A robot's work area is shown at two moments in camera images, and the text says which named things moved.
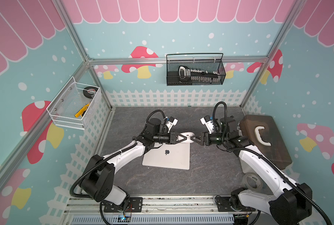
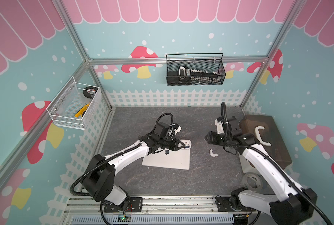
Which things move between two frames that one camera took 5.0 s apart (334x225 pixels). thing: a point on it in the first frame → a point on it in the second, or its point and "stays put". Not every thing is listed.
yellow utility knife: (82, 110) stays put
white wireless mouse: (188, 134) → (186, 142)
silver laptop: (175, 156) stays put
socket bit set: (188, 75) stays put
